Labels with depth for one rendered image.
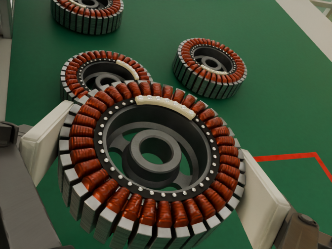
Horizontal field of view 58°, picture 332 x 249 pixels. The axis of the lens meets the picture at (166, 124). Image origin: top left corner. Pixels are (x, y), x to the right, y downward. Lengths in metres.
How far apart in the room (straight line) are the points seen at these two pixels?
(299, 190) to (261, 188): 0.25
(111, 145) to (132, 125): 0.02
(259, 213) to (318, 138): 0.35
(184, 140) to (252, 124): 0.25
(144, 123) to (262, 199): 0.09
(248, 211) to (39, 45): 0.37
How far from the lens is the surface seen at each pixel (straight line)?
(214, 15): 0.68
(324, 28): 0.89
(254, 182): 0.18
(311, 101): 0.58
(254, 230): 0.17
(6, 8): 0.46
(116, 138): 0.20
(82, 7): 0.49
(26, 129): 0.17
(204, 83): 0.43
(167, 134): 0.19
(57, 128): 0.16
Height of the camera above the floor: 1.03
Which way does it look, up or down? 46 degrees down
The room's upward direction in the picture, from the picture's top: 23 degrees clockwise
